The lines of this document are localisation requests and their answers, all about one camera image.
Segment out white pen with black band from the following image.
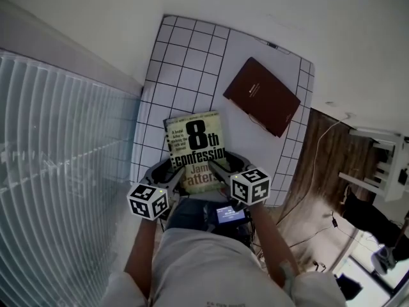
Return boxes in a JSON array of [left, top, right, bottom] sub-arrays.
[[254, 38, 291, 55]]

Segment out person's light grey shirt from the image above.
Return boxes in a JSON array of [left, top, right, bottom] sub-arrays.
[[107, 226, 346, 307]]

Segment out white wooden chair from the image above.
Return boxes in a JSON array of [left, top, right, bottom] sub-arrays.
[[337, 125, 409, 203]]

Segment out person's left forearm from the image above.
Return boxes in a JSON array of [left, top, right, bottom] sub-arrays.
[[123, 216, 161, 297]]

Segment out black device with lit screen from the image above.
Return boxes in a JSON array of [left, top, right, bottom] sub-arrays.
[[213, 204, 247, 226]]

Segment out maroon hardcover book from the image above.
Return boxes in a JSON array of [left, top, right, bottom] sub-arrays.
[[222, 56, 302, 139]]

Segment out white cable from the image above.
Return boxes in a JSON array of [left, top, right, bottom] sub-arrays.
[[314, 113, 357, 161]]

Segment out white grid tablecloth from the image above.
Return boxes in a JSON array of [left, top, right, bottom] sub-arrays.
[[130, 14, 316, 208]]

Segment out person's right forearm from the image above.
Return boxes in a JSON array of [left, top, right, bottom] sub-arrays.
[[251, 200, 301, 288]]

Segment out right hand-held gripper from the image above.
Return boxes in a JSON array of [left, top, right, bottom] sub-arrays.
[[208, 152, 272, 206]]

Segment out person's blue jeans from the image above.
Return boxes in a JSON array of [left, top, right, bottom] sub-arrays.
[[165, 198, 224, 236]]

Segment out black box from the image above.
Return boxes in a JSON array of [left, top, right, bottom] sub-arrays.
[[334, 272, 364, 301]]

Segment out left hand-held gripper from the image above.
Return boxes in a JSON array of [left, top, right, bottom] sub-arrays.
[[127, 159, 186, 220]]

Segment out black cable with adapter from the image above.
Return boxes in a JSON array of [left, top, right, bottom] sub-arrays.
[[286, 210, 364, 249]]

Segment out beige paperback book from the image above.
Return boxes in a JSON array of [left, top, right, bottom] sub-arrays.
[[162, 110, 228, 195]]

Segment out white window blinds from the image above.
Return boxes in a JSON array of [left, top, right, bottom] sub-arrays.
[[0, 49, 142, 307]]

